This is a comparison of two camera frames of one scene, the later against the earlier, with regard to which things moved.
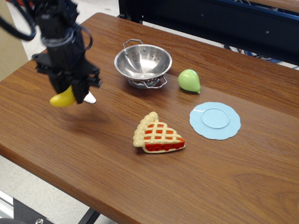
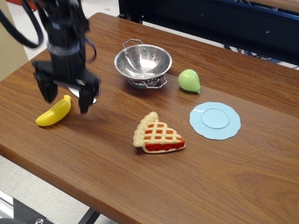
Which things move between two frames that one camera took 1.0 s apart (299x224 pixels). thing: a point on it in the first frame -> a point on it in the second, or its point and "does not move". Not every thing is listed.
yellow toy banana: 66,98 -> 55,113
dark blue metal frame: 269,32 does not move
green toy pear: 188,80 does not move
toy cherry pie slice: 155,136 does not move
